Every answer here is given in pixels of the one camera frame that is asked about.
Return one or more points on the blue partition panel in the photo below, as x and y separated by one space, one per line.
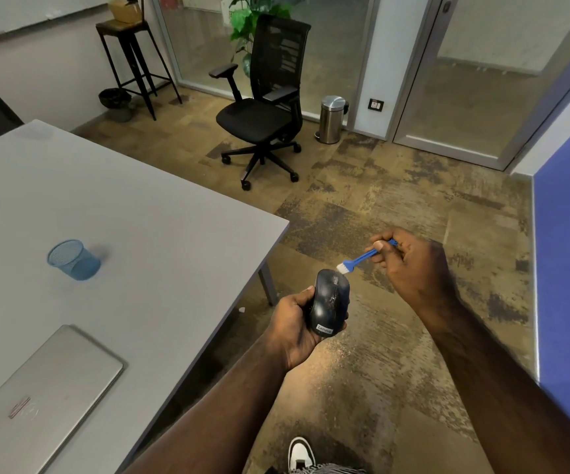
569 271

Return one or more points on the blue mesh pen cup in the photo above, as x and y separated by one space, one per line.
73 260

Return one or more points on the person's right hand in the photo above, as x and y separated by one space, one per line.
415 273

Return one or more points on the black office chair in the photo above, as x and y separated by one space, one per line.
265 103

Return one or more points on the black bowl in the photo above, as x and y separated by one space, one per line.
115 99

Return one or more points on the black bar stool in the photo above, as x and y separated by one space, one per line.
136 59

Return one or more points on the black computer mouse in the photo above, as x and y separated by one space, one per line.
329 303

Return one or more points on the blue cleaning brush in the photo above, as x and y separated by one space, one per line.
359 260

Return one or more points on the person's right thumb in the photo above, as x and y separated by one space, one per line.
382 240

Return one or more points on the person's left hand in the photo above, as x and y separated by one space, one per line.
290 328

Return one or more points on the steel pedal bin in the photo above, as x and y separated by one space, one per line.
331 119

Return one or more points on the white sneaker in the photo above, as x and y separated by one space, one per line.
300 454

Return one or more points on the silver laptop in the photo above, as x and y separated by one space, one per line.
38 404

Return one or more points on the person's left forearm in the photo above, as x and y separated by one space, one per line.
215 419

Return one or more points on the person's right forearm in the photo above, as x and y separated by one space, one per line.
507 394

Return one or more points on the green potted plant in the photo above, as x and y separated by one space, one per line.
248 19

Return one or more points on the glass door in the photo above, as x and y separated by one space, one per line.
482 73

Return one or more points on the person's left thumb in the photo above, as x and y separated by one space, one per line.
298 297

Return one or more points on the grey table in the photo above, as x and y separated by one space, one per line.
92 251

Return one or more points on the whiteboard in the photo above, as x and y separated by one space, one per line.
23 12

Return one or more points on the striped trouser leg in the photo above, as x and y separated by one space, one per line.
327 469

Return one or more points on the wall power socket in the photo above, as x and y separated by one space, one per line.
375 104

